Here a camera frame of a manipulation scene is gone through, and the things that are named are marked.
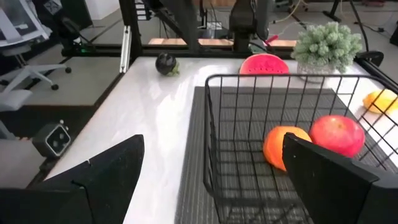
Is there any white office chair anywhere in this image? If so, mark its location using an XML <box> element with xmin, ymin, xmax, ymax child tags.
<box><xmin>0</xmin><ymin>43</ymin><xmax>73</xmax><ymax>91</ymax></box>

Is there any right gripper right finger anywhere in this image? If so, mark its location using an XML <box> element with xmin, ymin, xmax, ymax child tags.
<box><xmin>282</xmin><ymin>133</ymin><xmax>398</xmax><ymax>224</ymax></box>

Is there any dark purple fruit green calyx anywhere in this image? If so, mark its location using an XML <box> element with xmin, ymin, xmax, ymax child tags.
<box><xmin>155</xmin><ymin>52</ymin><xmax>180</xmax><ymax>77</ymax></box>

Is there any small grey camera box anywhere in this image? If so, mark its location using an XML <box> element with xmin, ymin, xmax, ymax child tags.
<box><xmin>32</xmin><ymin>119</ymin><xmax>72</xmax><ymax>159</ymax></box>

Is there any green grape bunch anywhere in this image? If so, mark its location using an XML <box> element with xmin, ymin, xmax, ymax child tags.
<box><xmin>291</xmin><ymin>21</ymin><xmax>363</xmax><ymax>83</ymax></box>

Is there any red watermelon slice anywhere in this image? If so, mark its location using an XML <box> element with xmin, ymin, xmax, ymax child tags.
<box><xmin>239</xmin><ymin>53</ymin><xmax>290</xmax><ymax>75</ymax></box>

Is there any red apple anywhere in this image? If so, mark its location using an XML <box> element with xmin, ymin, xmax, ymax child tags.
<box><xmin>308</xmin><ymin>114</ymin><xmax>366</xmax><ymax>158</ymax></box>

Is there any grey woven placemat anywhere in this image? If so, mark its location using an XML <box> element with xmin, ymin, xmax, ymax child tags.
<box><xmin>174</xmin><ymin>86</ymin><xmax>398</xmax><ymax>224</ymax></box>

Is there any orange tangerine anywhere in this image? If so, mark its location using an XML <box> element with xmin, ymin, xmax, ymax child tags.
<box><xmin>263</xmin><ymin>126</ymin><xmax>312</xmax><ymax>172</ymax></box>

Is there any white aluminium rail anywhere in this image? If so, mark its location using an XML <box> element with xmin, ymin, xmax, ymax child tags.
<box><xmin>119</xmin><ymin>25</ymin><xmax>132</xmax><ymax>74</ymax></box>

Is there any black wire basket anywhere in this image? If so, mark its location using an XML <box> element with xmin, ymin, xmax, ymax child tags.
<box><xmin>203</xmin><ymin>73</ymin><xmax>398</xmax><ymax>224</ymax></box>

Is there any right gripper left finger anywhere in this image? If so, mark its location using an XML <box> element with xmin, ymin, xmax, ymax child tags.
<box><xmin>0</xmin><ymin>134</ymin><xmax>146</xmax><ymax>224</ymax></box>

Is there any yellow lemon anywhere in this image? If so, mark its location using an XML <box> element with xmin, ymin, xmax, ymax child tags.
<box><xmin>363</xmin><ymin>89</ymin><xmax>398</xmax><ymax>114</ymax></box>

